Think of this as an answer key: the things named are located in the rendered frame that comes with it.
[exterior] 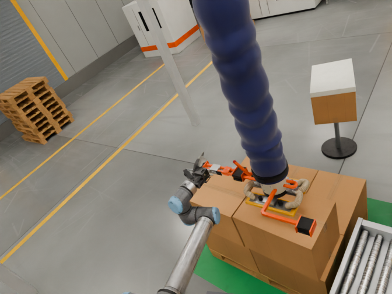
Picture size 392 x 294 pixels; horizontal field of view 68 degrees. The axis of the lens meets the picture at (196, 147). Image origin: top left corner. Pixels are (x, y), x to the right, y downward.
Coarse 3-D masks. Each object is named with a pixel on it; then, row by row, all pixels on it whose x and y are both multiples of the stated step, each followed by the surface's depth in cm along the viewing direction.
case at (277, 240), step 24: (240, 216) 212; (264, 216) 204; (288, 216) 197; (312, 216) 191; (336, 216) 200; (264, 240) 206; (288, 240) 184; (312, 240) 178; (336, 240) 210; (288, 264) 208; (312, 264) 185
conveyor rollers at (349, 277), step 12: (360, 240) 207; (360, 252) 201; (372, 252) 198; (372, 264) 192; (384, 264) 190; (348, 276) 192; (384, 276) 184; (348, 288) 187; (360, 288) 184; (384, 288) 180
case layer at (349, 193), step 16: (288, 176) 279; (304, 176) 271; (320, 176) 265; (336, 176) 258; (320, 192) 251; (336, 192) 245; (352, 192) 240; (352, 208) 229; (352, 224) 231; (208, 240) 281; (224, 240) 256; (240, 256) 258; (256, 256) 236; (336, 256) 207; (272, 272) 238; (288, 272) 220; (336, 272) 214; (304, 288) 221; (320, 288) 205
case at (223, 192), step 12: (216, 180) 251; (228, 180) 246; (204, 192) 245; (216, 192) 239; (228, 192) 235; (240, 192) 230; (192, 204) 244; (204, 204) 234; (216, 204) 229; (228, 204) 225; (240, 204) 222; (228, 216) 216; (216, 228) 247; (228, 228) 231; (240, 240) 232
